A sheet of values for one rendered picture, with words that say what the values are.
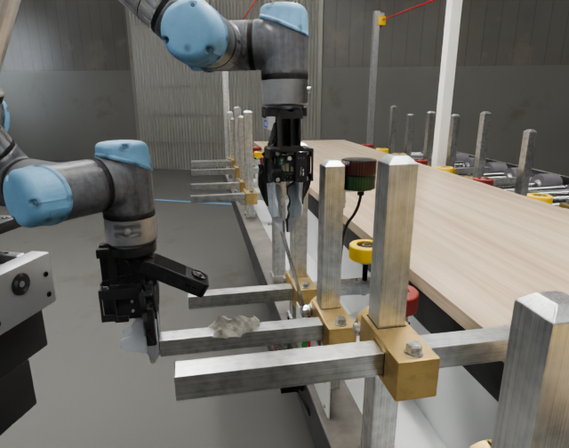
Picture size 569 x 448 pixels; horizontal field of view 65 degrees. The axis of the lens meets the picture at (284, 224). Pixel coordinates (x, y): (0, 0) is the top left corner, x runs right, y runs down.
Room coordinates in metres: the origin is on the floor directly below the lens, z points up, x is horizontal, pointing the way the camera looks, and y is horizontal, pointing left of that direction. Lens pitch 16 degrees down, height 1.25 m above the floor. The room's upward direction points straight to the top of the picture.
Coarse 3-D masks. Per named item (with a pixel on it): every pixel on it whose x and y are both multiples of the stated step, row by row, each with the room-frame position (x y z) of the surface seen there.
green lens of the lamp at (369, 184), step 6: (348, 180) 0.74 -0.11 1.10; (354, 180) 0.74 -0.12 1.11; (360, 180) 0.73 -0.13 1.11; (366, 180) 0.73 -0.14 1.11; (372, 180) 0.74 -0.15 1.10; (348, 186) 0.74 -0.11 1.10; (354, 186) 0.73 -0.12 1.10; (360, 186) 0.73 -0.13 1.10; (366, 186) 0.73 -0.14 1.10; (372, 186) 0.74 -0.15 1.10
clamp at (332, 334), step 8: (312, 304) 0.77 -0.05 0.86; (312, 312) 0.77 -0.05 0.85; (320, 312) 0.72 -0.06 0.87; (328, 312) 0.72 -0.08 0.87; (336, 312) 0.72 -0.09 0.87; (344, 312) 0.72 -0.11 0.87; (320, 320) 0.71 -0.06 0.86; (328, 320) 0.69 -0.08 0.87; (328, 328) 0.67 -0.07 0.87; (336, 328) 0.67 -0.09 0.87; (344, 328) 0.67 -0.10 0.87; (352, 328) 0.67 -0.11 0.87; (328, 336) 0.66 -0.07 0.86; (336, 336) 0.66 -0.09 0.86; (344, 336) 0.67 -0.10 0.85; (352, 336) 0.67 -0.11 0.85; (328, 344) 0.66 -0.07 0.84
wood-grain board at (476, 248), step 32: (320, 160) 2.38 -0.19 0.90; (352, 192) 1.59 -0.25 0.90; (416, 192) 1.59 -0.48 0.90; (448, 192) 1.59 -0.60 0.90; (480, 192) 1.59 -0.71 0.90; (512, 192) 1.59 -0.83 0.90; (352, 224) 1.20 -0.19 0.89; (416, 224) 1.18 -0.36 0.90; (448, 224) 1.18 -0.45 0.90; (480, 224) 1.18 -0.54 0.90; (512, 224) 1.18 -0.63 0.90; (544, 224) 1.18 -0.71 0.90; (416, 256) 0.93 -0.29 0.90; (448, 256) 0.93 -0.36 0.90; (480, 256) 0.93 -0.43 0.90; (512, 256) 0.93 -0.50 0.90; (544, 256) 0.93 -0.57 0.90; (448, 288) 0.76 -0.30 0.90; (480, 288) 0.76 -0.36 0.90; (512, 288) 0.76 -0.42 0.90; (544, 288) 0.76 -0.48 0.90; (480, 320) 0.64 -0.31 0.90
